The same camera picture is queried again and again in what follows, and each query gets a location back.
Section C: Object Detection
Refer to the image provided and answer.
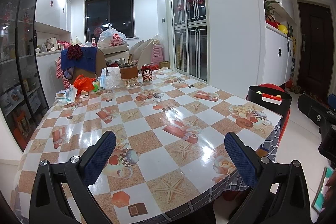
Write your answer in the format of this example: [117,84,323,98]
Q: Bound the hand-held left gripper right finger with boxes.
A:
[224,132,311,224]

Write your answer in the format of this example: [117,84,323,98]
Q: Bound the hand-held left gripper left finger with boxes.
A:
[29,131,117,224]

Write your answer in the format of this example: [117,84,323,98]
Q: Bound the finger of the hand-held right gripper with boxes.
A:
[298,93,336,133]

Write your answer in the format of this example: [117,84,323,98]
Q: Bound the red box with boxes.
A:
[262,93,282,105]

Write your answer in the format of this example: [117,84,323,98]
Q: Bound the black trash bin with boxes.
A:
[247,85,292,132]

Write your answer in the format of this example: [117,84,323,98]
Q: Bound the red plastic stool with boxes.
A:
[245,83,290,151]

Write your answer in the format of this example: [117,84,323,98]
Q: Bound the teal box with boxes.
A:
[311,166,332,212]

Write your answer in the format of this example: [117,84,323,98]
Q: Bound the dark brown entrance door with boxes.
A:
[297,0,332,98]

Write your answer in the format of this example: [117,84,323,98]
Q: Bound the white cabinet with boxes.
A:
[264,23,294,88]

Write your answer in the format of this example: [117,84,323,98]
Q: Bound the checkered floral tablecloth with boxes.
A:
[10,67,284,224]

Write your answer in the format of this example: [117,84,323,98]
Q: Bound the white paper bag teal print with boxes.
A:
[55,84,78,106]

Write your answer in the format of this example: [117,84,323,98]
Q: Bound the orange plastic bag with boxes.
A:
[73,74,96,96]

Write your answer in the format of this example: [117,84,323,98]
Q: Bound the clear plastic bag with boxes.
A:
[105,67,125,89]

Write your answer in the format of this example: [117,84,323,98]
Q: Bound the glass cup with brown sleeve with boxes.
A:
[119,61,139,87]

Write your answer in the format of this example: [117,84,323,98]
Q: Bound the red checked cloth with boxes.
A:
[56,61,69,88]

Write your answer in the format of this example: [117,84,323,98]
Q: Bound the brown chair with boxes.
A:
[59,47,106,88]

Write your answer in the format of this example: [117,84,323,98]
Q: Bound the red cartoon drink can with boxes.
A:
[141,64,154,82]

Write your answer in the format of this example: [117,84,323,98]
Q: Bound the blue cloth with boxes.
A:
[61,47,99,72]

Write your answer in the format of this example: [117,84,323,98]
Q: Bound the potted plant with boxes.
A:
[264,0,282,21]

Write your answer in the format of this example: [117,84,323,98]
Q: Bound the white side table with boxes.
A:
[101,43,130,64]

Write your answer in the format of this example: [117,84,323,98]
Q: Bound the dark red fabric flower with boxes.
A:
[67,45,84,60]

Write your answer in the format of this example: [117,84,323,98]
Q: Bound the beige chair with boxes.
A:
[138,38,154,67]
[130,40,145,60]

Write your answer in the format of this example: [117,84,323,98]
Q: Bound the stack of pink stools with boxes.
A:
[152,45,164,67]

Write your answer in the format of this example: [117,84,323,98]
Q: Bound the white plastic bag red print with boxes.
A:
[97,22,127,48]

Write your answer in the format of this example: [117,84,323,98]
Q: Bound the white appliance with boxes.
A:
[47,37,59,52]

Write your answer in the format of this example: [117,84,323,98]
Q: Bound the glass display cabinet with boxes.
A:
[0,0,50,146]

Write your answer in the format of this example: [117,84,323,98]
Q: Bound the dark window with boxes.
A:
[84,0,135,43]

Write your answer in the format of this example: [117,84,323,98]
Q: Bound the sliding glass door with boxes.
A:
[167,0,210,83]

